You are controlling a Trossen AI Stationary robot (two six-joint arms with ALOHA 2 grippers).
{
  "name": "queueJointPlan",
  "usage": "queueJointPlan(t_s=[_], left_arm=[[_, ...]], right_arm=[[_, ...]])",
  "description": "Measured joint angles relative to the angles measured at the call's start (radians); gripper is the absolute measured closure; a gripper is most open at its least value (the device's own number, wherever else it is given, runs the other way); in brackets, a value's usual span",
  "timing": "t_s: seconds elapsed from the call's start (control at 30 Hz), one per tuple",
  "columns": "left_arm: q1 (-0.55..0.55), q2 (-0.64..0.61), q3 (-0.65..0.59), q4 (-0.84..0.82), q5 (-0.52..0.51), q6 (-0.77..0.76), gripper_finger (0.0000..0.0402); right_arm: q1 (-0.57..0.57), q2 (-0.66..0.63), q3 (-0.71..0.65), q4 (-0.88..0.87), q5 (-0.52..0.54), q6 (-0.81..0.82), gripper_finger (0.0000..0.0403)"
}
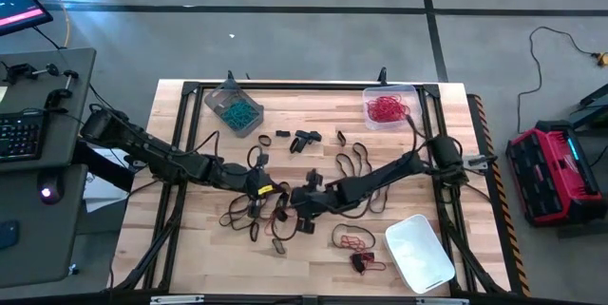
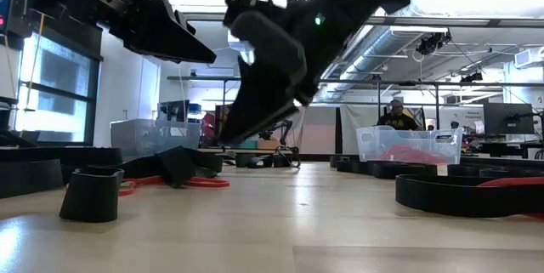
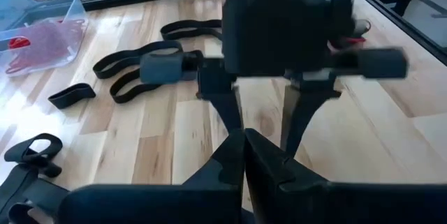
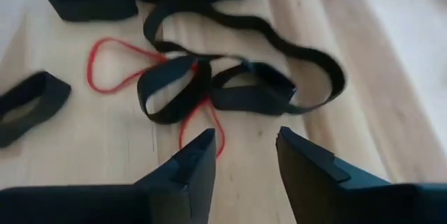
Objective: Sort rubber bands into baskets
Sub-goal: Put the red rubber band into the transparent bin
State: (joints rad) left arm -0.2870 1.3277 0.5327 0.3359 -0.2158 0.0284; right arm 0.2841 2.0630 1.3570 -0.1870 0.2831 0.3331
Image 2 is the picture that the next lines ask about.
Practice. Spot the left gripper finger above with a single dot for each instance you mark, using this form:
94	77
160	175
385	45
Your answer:
170	30
161	52

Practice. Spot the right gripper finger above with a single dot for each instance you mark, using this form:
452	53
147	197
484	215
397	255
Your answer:
255	94
280	109

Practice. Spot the grey translucent plastic basket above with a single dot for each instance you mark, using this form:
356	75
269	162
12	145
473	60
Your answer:
136	137

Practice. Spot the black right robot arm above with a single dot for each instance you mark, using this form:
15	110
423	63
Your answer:
348	9

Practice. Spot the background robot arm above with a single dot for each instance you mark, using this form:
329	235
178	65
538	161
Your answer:
282	128

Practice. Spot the pink hanging cloth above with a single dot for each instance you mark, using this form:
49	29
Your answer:
316	130

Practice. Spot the white hanging cloth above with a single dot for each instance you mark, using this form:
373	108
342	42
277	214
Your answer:
361	120

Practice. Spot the clear plastic basket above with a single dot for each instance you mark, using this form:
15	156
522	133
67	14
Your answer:
370	137

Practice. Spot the large window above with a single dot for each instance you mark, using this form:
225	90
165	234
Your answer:
55	86

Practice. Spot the person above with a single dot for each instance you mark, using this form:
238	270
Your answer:
397	121
455	125

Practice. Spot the grey overhead beam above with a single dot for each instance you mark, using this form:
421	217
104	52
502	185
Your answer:
425	21

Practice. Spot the black ceiling rig equipment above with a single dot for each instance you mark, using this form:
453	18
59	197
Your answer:
431	43

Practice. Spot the black background monitor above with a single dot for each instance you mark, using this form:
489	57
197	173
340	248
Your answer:
508	117

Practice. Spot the background desk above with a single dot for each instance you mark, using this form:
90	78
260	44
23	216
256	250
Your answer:
510	147

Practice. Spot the black pipe rail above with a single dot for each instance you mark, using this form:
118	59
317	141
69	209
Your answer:
382	82

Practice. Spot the silver ceiling duct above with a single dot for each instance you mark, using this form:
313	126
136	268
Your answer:
382	47

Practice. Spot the white wall unit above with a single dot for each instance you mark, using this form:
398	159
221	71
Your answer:
529	58

